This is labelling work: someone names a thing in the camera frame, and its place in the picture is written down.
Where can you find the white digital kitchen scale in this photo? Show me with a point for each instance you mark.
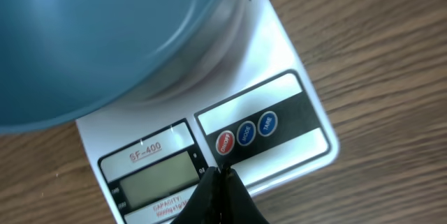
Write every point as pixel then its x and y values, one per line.
pixel 249 105

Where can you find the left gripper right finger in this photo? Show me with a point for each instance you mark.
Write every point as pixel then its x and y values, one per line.
pixel 237 206

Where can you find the blue bowl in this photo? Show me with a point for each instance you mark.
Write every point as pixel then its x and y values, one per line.
pixel 63 59

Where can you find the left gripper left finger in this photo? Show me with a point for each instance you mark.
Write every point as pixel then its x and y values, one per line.
pixel 203 207

